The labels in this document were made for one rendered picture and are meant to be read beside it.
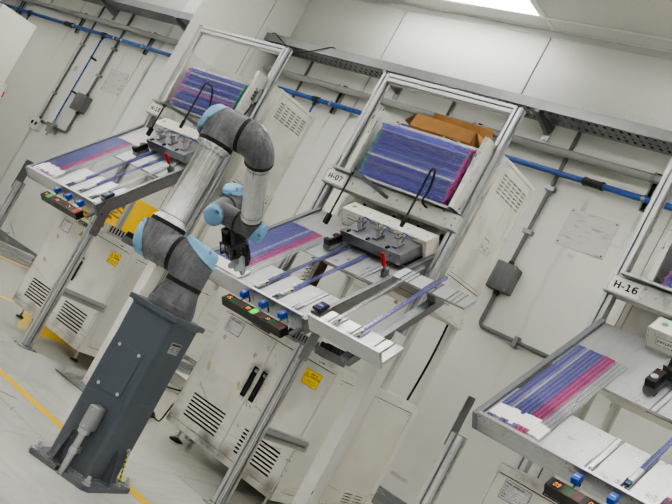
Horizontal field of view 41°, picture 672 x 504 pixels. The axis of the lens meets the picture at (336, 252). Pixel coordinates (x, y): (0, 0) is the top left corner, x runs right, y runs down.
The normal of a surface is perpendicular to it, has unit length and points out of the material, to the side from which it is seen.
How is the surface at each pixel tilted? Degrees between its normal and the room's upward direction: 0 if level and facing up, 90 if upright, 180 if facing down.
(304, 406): 90
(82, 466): 90
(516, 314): 90
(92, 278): 90
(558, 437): 44
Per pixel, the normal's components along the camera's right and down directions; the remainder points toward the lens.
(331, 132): -0.54, -0.36
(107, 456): 0.82, 0.40
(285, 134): 0.69, 0.32
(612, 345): -0.04, -0.88
